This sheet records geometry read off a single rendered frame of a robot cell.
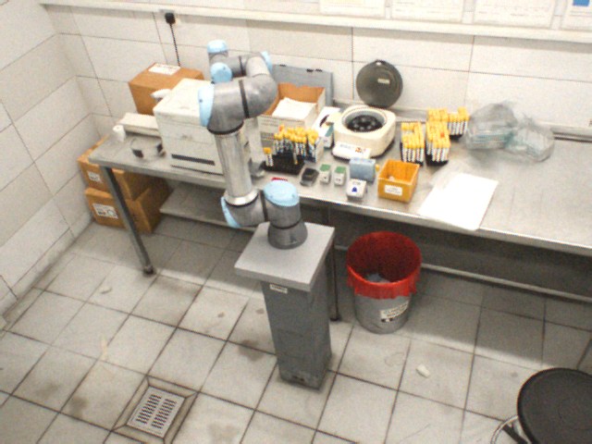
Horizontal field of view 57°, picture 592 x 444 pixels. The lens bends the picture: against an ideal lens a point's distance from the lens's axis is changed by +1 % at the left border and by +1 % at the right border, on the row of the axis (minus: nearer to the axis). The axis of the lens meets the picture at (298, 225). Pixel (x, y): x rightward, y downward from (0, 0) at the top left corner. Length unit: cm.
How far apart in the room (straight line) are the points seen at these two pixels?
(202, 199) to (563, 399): 218
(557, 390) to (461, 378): 79
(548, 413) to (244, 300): 168
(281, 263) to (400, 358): 105
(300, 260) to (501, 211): 81
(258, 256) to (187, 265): 138
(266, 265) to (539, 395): 99
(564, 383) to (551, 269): 95
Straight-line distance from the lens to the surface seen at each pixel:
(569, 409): 200
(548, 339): 296
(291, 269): 189
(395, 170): 226
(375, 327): 278
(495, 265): 283
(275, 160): 241
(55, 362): 314
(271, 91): 165
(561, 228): 219
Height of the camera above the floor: 232
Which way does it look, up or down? 44 degrees down
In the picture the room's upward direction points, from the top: 7 degrees counter-clockwise
